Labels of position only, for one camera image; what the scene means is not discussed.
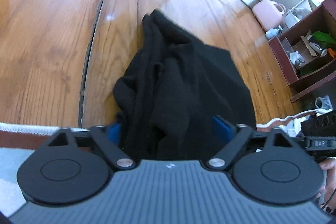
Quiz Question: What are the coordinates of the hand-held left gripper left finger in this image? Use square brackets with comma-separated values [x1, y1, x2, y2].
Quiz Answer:
[47, 122, 135, 169]

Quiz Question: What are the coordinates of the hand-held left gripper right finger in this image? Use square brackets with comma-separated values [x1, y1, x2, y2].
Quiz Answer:
[206, 115, 297, 169]

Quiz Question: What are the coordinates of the black garment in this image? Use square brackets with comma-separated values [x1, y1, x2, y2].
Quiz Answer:
[113, 9, 256, 161]

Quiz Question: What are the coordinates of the person's right hand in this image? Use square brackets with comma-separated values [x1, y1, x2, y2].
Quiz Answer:
[319, 157, 336, 211]

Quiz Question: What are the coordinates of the white plastic bag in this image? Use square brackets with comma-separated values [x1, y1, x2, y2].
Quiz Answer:
[314, 96, 333, 111]

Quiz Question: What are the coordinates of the crumpled clear wrapper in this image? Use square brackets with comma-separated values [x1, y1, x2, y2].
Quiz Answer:
[287, 50, 305, 69]

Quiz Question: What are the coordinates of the torn cardboard piece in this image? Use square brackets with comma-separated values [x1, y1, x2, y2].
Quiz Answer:
[299, 29, 324, 57]

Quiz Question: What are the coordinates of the dark wooden shelf unit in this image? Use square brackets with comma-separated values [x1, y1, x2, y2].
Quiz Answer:
[268, 0, 336, 103]

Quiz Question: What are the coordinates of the green plastic bag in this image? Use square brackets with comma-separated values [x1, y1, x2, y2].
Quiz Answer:
[311, 30, 336, 49]

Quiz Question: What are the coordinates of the white pump bottle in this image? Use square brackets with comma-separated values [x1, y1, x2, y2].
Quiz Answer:
[265, 25, 284, 40]

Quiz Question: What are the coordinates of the striped rug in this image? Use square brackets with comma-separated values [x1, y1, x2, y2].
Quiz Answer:
[0, 111, 305, 216]

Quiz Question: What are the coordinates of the white container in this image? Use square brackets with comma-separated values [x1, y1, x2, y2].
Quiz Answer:
[285, 7, 313, 29]

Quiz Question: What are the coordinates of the pink container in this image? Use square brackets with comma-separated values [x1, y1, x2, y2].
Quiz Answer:
[252, 0, 287, 31]

